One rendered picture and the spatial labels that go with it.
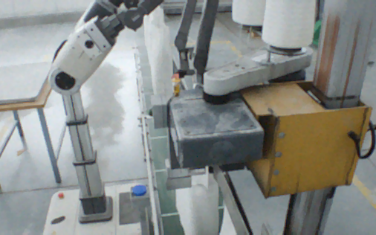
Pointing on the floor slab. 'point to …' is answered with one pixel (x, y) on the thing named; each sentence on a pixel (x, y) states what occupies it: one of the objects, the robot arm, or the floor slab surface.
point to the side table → (22, 130)
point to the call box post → (143, 221)
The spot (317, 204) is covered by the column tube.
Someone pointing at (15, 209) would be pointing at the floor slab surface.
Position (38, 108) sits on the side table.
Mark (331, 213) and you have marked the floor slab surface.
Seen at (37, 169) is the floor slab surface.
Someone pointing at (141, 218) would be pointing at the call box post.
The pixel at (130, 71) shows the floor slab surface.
